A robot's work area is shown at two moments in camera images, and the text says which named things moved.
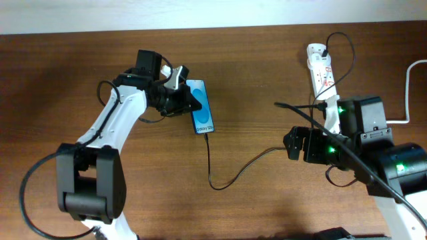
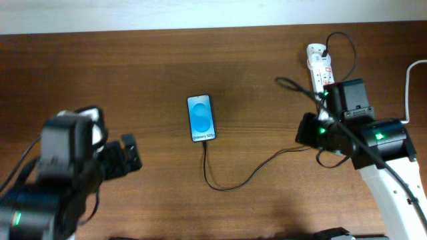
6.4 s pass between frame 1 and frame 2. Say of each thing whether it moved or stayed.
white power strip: stayed
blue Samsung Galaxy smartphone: moved
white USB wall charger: stayed
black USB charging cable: moved
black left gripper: moved
